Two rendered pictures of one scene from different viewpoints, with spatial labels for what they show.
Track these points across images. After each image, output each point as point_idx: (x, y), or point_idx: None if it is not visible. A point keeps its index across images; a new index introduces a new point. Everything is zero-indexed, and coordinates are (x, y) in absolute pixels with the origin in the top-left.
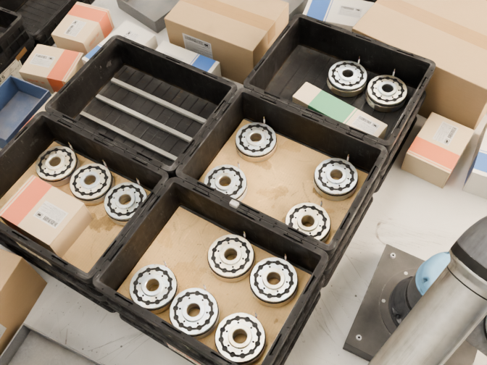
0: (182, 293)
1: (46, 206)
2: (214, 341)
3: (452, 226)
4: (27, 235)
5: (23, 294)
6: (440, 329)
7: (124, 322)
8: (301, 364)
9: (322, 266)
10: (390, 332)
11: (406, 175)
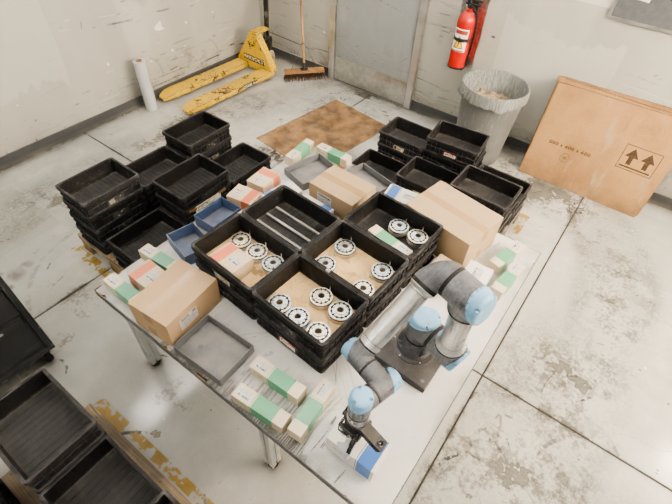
0: (293, 308)
1: (234, 256)
2: None
3: (440, 312)
4: None
5: (210, 300)
6: (401, 306)
7: (258, 325)
8: (346, 361)
9: (365, 304)
10: (395, 351)
11: None
